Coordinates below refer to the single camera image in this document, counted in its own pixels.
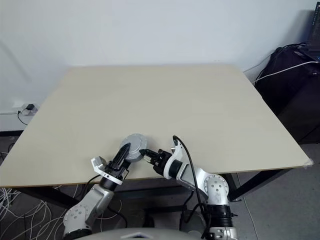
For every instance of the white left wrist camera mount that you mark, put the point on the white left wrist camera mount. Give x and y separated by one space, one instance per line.
100 166

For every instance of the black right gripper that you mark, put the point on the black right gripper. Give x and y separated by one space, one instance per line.
161 161

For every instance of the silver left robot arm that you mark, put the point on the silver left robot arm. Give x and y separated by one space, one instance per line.
92 202

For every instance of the grey robot torso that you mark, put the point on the grey robot torso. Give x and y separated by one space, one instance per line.
150 233

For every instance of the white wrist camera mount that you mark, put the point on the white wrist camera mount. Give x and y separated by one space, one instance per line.
178 152
100 166

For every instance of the white power strip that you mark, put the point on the white power strip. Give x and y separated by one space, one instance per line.
25 112

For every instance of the black table frame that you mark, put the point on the black table frame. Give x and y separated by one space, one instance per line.
50 196

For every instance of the black plug adapter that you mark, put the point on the black plug adapter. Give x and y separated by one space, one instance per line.
30 107

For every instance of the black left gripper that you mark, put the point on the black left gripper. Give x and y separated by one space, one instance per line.
117 168

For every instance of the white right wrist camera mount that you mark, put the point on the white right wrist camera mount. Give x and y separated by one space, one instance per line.
178 152

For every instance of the black bag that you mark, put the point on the black bag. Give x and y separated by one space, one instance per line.
292 97

